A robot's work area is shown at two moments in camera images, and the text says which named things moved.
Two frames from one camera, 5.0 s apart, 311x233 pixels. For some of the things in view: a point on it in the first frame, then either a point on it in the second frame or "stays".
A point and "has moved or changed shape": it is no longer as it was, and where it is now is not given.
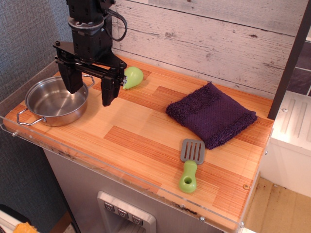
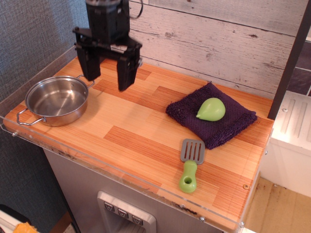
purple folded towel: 208,112 stays
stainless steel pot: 50,99 stays
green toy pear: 134,77 has moved or changed shape
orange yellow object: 25,227 stays
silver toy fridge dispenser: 120,217 stays
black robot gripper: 91,50 -> 109,23
